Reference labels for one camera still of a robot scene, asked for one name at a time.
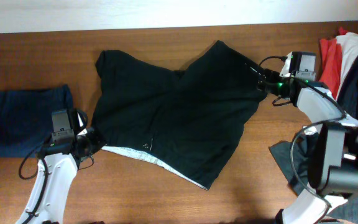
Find folded navy blue garment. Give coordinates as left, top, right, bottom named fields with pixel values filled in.
left=0, top=85, right=73, bottom=157

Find white garment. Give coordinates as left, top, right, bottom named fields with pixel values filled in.
left=336, top=32, right=358, bottom=98

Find black shorts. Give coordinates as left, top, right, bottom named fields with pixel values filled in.
left=91, top=41, right=265, bottom=190

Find dark grey printed t-shirt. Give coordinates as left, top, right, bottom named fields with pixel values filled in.
left=269, top=133, right=358, bottom=223

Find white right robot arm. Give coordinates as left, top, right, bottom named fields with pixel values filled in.
left=258, top=69, right=358, bottom=223

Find red garment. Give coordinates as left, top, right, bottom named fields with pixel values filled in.
left=319, top=38, right=342, bottom=99

